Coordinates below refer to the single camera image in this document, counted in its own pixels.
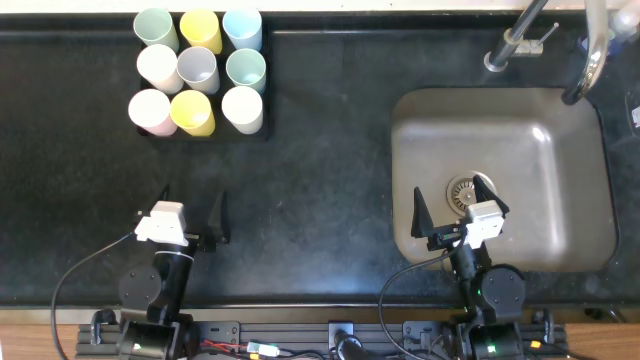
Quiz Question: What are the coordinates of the mounting rail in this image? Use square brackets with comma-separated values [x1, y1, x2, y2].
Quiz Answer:
[74, 308, 572, 360]

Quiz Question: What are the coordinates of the pale green cup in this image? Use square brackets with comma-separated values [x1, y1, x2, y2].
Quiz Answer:
[132, 7, 180, 53]
[225, 47, 268, 95]

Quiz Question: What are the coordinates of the black tray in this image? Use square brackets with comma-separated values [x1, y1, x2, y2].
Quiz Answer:
[133, 8, 274, 144]

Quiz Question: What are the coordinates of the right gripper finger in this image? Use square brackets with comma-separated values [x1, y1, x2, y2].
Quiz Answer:
[410, 186, 436, 239]
[472, 173, 511, 217]

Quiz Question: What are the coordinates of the steel sink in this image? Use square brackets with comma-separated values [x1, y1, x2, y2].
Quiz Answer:
[390, 87, 619, 274]

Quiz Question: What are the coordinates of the yellow cup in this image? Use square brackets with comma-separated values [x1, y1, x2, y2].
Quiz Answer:
[169, 89, 217, 138]
[179, 8, 224, 55]

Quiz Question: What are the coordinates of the blue cup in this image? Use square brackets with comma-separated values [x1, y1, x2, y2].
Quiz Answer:
[222, 7, 264, 52]

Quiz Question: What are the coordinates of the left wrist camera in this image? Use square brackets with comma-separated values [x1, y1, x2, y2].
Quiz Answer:
[133, 200, 190, 247]

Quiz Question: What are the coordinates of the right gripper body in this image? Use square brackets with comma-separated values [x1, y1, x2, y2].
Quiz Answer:
[426, 222, 469, 251]

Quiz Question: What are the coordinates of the steel tap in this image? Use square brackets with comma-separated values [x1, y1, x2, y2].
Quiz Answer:
[482, 0, 612, 107]

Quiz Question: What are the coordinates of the grey cup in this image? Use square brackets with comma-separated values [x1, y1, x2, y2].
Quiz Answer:
[176, 45, 221, 95]

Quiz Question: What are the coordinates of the blue soap bottle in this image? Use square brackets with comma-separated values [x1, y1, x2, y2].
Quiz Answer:
[578, 2, 640, 57]

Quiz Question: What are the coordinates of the pink cup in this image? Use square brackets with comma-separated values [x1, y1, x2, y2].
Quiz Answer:
[127, 88, 179, 138]

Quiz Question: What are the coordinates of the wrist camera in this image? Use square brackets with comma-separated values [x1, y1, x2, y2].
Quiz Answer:
[133, 200, 190, 247]
[462, 199, 506, 250]

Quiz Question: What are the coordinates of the black cable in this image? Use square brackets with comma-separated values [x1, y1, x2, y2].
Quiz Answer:
[49, 231, 139, 360]
[377, 227, 469, 360]

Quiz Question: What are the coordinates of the white cup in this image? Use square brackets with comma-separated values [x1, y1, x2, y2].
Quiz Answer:
[221, 85, 265, 136]
[135, 43, 185, 95]

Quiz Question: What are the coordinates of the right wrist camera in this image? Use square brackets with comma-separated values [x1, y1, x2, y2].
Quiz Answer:
[462, 199, 506, 250]

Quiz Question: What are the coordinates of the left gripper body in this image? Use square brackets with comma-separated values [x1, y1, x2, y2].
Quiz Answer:
[185, 232, 217, 253]

